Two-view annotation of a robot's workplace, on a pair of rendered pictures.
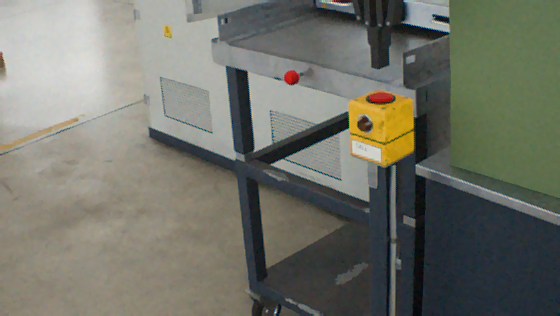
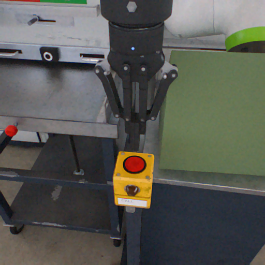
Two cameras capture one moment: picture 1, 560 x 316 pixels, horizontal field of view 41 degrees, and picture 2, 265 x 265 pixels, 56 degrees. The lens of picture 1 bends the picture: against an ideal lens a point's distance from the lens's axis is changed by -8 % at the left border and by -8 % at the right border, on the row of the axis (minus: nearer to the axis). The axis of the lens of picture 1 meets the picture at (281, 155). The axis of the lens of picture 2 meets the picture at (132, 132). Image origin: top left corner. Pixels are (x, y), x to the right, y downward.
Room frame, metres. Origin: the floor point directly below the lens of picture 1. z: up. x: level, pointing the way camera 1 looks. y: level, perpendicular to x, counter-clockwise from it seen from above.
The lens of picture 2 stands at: (0.95, 0.06, 1.30)
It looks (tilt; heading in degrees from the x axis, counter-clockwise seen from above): 42 degrees down; 319
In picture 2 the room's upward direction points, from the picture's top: straight up
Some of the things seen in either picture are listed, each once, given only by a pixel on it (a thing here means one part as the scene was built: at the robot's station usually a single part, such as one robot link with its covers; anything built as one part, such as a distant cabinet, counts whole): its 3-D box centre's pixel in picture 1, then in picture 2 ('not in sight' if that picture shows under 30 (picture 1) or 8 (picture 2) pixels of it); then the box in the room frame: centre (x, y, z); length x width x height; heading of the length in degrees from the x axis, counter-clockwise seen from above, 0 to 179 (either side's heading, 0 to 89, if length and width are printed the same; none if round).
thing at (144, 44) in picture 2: not in sight; (135, 50); (1.21, -0.17, 1.15); 0.08 x 0.07 x 0.09; 42
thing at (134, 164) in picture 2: (380, 100); (134, 165); (1.21, -0.17, 0.90); 0.04 x 0.04 x 0.02
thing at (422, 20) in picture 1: (401, 8); (53, 50); (1.86, -0.32, 0.90); 0.54 x 0.05 x 0.06; 41
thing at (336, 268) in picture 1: (402, 171); (70, 136); (1.85, -0.31, 0.46); 0.64 x 0.58 x 0.66; 132
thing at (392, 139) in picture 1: (381, 126); (134, 179); (1.21, -0.17, 0.85); 0.08 x 0.08 x 0.10; 42
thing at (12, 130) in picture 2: (294, 76); (12, 128); (1.61, -0.04, 0.82); 0.04 x 0.03 x 0.03; 132
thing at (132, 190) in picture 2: (363, 124); (131, 191); (1.18, -0.13, 0.87); 0.03 x 0.01 x 0.03; 42
